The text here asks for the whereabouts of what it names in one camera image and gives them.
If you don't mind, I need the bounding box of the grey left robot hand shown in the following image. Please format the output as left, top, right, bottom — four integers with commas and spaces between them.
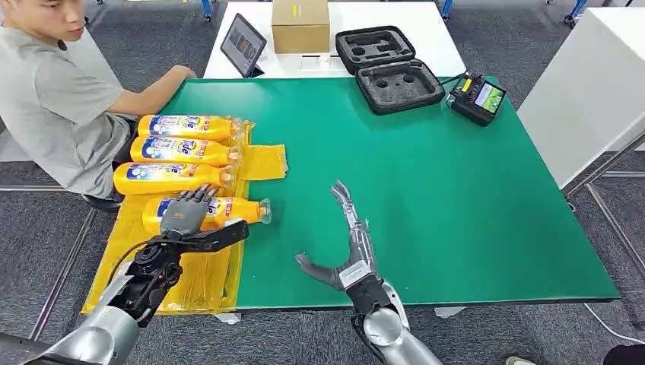
160, 184, 218, 239

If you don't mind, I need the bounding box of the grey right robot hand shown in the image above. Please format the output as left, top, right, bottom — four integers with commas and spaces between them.
294, 179, 378, 294

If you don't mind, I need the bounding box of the orange drink bottle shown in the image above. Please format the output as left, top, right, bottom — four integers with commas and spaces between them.
129, 135, 243, 168
113, 162, 237, 196
137, 114, 246, 143
141, 196, 272, 236

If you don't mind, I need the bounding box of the yellow sheet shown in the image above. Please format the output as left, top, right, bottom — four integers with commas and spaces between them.
81, 119, 289, 317

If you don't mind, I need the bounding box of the green mat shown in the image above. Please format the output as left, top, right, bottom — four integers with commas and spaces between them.
158, 76, 621, 311

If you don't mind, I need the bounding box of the person's hand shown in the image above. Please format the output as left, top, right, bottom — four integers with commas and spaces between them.
168, 64, 198, 84

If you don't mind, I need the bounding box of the black foam-lined case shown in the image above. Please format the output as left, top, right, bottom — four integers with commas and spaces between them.
335, 25, 446, 116

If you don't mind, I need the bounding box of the black tablet on stand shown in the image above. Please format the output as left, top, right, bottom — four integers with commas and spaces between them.
220, 13, 268, 79

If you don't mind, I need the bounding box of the white table behind person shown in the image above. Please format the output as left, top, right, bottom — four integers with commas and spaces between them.
0, 25, 125, 163

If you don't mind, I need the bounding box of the black controller with screen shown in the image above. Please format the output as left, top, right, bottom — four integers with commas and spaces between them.
448, 74, 507, 128

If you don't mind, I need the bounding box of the white table with case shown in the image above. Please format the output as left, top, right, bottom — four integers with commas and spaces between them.
204, 1, 467, 80

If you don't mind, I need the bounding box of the brown cardboard box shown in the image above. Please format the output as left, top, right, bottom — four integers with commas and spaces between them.
271, 0, 331, 55

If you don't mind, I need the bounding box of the white side table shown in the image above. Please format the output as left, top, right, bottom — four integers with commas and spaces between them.
517, 7, 645, 191

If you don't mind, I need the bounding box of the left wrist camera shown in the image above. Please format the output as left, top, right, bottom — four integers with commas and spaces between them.
183, 219, 250, 254

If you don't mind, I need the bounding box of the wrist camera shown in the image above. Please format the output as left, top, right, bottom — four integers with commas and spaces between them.
337, 261, 399, 316
183, 219, 250, 254

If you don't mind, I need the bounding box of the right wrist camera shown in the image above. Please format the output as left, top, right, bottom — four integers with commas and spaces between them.
337, 261, 399, 316

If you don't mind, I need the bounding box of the black controller cable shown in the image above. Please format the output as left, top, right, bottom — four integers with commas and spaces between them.
439, 71, 469, 89

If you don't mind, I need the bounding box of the white floor cable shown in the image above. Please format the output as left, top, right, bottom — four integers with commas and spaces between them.
584, 303, 645, 346

